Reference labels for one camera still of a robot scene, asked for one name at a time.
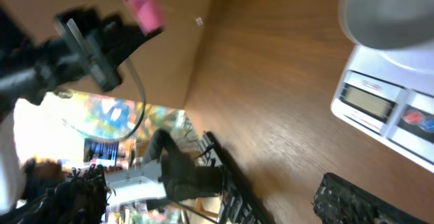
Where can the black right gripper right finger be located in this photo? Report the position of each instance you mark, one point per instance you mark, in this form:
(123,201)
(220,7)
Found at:
(338,201)

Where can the pink measuring scoop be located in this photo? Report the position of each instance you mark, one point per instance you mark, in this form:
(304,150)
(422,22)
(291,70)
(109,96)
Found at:
(146,13)

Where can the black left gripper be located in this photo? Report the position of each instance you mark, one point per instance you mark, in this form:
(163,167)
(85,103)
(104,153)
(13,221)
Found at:
(98,46)

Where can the white digital kitchen scale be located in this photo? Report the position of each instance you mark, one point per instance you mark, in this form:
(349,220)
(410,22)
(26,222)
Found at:
(388,94)

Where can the seated person in background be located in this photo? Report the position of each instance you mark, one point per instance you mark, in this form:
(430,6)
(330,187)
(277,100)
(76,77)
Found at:
(182,179)

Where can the black metal rack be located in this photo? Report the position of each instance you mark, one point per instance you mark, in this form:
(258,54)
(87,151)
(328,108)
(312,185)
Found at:
(239,203)

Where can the white plastic bowl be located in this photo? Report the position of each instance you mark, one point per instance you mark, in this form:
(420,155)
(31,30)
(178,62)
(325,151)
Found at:
(387,24)

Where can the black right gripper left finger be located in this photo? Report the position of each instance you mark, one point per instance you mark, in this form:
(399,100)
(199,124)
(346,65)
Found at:
(82,197)

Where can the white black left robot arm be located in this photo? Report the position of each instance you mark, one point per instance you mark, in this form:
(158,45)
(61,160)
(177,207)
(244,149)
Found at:
(28,71)

